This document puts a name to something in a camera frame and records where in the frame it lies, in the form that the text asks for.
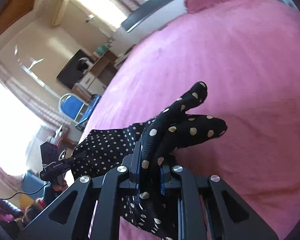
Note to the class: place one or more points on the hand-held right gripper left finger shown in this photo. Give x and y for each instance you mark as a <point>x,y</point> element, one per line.
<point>133,165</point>

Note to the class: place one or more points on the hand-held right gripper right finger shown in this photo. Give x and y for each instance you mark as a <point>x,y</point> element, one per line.
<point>168,180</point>

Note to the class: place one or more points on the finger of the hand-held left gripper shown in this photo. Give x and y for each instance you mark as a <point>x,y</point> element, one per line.
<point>76,156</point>

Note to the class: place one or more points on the black polka dot garment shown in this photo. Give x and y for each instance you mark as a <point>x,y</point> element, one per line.
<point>184,127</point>

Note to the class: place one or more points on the person's left forearm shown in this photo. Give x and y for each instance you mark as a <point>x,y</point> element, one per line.
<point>48,196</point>

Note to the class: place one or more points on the person's left hand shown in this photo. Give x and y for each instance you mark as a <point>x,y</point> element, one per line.
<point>59,186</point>

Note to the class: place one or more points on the blue chair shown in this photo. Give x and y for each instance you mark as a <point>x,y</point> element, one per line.
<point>70,107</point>

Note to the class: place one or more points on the white drawer cabinet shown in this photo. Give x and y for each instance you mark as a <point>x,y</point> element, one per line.
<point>87,81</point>

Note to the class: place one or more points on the black television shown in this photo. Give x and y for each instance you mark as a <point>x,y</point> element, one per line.
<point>70,73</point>

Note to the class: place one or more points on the wooden desk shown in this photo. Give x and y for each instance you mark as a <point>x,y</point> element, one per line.
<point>103,67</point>

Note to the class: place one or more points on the floor lamp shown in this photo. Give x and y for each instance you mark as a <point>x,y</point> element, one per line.
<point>32,63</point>

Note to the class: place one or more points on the pink bed blanket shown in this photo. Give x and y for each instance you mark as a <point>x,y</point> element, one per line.
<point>214,67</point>

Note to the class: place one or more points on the white air conditioner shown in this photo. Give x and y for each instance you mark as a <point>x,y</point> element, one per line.
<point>60,12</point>

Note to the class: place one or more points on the dark and white headboard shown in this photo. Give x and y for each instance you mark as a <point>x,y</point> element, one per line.
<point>150,12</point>

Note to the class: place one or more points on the wooden wardrobe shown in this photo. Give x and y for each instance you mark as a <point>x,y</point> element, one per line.
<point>10,7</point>

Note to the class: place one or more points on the patterned window curtains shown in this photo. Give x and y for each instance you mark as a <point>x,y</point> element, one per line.
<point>130,2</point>

